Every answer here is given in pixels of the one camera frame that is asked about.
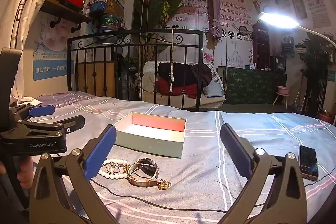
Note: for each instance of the red cloth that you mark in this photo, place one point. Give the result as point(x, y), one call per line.
point(189, 88)

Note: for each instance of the gold pendant charm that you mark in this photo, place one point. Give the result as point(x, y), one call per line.
point(125, 166)

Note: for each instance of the yellow wooden board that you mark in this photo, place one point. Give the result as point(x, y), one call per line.
point(99, 77)

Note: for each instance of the white wicker swing chair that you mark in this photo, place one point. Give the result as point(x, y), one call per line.
point(215, 77)

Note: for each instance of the dark clothes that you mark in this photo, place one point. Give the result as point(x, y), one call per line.
point(183, 70)

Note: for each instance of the white floor lamp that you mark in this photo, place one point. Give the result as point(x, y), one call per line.
point(278, 19)

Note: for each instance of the tall potted plant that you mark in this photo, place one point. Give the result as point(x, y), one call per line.
point(315, 56)

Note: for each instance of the grey striped bedsheet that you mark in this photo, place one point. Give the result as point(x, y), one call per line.
point(199, 174)

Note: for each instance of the dark wooden wall shelf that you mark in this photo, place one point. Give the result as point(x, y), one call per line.
point(60, 10)

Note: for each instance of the person's left hand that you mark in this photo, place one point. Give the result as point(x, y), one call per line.
point(25, 174)

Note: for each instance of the black iron bed frame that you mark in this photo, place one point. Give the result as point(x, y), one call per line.
point(201, 69)

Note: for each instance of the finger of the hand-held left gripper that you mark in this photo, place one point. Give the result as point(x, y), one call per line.
point(74, 123)
point(43, 110)

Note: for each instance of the small wall rack with bottles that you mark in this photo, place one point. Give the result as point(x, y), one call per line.
point(287, 45)

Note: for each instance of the green patterned counter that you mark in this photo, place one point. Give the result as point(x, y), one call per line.
point(252, 85)

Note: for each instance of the blue basket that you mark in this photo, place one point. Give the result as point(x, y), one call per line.
point(98, 6)

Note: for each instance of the black smartphone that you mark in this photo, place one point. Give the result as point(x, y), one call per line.
point(308, 161)

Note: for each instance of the large printed wall banner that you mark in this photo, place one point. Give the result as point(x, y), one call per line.
point(236, 3)

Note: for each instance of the light blue cushion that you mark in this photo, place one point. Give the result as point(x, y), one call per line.
point(214, 90)

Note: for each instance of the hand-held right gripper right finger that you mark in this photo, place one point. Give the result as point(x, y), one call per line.
point(236, 150)

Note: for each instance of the green box with pink lining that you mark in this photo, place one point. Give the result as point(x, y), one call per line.
point(147, 145)

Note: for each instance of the face wall poster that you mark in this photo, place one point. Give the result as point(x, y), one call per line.
point(52, 40)

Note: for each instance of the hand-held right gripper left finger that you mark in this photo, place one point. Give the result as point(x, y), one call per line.
point(101, 153)

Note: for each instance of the white curtain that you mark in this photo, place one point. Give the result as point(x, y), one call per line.
point(26, 3)

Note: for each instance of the green round tin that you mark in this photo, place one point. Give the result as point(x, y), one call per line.
point(110, 23)

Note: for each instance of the red phone booth cabinet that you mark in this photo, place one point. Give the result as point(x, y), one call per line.
point(261, 45)

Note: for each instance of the pink stool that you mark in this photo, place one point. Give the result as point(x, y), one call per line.
point(282, 90)

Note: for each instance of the hanging purple cloth bundle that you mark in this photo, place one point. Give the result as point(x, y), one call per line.
point(215, 3)

